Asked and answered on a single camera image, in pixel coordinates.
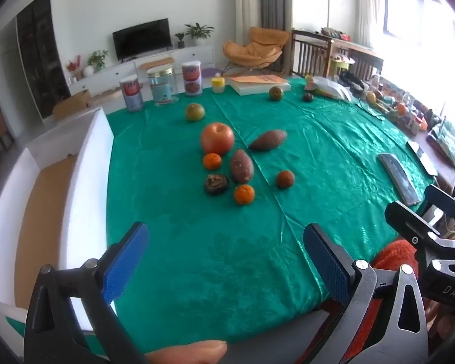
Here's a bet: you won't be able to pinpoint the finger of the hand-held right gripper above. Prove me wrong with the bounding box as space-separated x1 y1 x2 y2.
426 185 455 232
386 201 455 258

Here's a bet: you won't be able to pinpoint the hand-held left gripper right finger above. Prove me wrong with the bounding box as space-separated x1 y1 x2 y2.
303 223 429 364

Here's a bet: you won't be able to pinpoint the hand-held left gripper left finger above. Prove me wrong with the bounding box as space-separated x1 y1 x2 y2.
25 221 150 364

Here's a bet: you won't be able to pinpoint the red-brown lychee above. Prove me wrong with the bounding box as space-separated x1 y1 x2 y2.
276 170 295 189

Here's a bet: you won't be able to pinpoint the small orange tangerine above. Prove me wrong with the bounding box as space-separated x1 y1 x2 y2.
203 152 223 171
234 184 256 206

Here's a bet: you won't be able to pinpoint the wrinkled dark passion fruit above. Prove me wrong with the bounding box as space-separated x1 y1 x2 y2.
204 174 230 196

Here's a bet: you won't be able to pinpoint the purple sweet potato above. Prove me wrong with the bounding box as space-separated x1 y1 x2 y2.
229 149 255 184
248 129 288 151

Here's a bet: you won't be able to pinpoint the red apple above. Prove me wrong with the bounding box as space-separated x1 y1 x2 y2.
200 122 236 156

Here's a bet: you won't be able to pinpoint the yellow-green pear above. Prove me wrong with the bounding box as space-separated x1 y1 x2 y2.
185 103 206 122

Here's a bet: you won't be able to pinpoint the person's right hand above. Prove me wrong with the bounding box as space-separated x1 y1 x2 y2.
425 300 455 353

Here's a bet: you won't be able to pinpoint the person's left hand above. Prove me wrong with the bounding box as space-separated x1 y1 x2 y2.
144 340 228 364

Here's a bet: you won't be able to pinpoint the red fuzzy clothing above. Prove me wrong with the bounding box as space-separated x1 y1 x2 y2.
341 239 427 362

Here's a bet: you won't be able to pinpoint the dark rectangular slab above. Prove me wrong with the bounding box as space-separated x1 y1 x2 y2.
377 153 421 206

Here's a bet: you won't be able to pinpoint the kitchen knife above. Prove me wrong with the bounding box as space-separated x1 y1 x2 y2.
406 140 438 177

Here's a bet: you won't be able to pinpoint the green patterned cloth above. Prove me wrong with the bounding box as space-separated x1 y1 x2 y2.
426 119 455 183

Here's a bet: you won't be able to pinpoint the green tablecloth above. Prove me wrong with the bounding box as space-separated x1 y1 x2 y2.
5 76 436 353

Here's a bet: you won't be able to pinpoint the pile of small toys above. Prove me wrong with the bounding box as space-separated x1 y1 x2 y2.
364 78 440 135

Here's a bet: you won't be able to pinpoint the black bag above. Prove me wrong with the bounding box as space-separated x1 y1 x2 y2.
337 71 370 89

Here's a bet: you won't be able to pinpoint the clear plastic bag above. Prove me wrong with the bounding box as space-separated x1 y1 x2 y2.
307 75 355 101

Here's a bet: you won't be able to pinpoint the dark wooden chair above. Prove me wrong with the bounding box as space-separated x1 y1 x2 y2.
291 29 334 78
341 47 384 82

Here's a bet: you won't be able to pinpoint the brown cardboard box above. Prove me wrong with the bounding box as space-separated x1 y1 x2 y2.
53 90 92 122

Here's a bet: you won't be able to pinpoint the round beige floor cushion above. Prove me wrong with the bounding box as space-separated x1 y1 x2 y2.
88 88 124 107

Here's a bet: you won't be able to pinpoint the red label tin can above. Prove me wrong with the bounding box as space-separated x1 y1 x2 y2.
181 61 203 97
120 77 143 112

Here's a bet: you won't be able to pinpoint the glass jar with gold lid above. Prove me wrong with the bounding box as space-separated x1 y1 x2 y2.
147 67 176 106

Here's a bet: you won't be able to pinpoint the window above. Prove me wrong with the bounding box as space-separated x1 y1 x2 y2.
383 0 455 57

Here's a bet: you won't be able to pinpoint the white television cabinet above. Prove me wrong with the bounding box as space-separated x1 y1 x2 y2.
66 44 215 97

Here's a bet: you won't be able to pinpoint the thick orange cover book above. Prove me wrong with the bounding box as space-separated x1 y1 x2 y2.
228 75 291 96

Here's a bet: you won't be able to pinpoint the wooden bench with hairpin legs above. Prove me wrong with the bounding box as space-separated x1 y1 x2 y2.
138 58 175 70

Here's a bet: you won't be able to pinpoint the red flowers in vase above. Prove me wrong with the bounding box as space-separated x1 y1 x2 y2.
66 55 82 84

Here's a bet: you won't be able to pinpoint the green leafy potted plant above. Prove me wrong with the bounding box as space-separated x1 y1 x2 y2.
86 50 109 72

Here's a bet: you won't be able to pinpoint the sheer white curtain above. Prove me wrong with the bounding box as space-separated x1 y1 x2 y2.
354 0 387 50

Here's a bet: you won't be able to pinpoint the black television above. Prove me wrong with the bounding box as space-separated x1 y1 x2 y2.
112 18 174 62

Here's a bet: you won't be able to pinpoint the dark glass display cabinet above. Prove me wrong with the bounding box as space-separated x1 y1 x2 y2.
16 0 72 122

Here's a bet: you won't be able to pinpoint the orange lounge chair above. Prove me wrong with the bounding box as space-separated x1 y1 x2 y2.
222 26 291 76

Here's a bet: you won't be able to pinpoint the leafy plant in white pot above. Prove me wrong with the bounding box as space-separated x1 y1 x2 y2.
184 23 215 46

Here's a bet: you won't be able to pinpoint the grey curtain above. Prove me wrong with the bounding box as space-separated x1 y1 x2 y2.
260 0 293 31

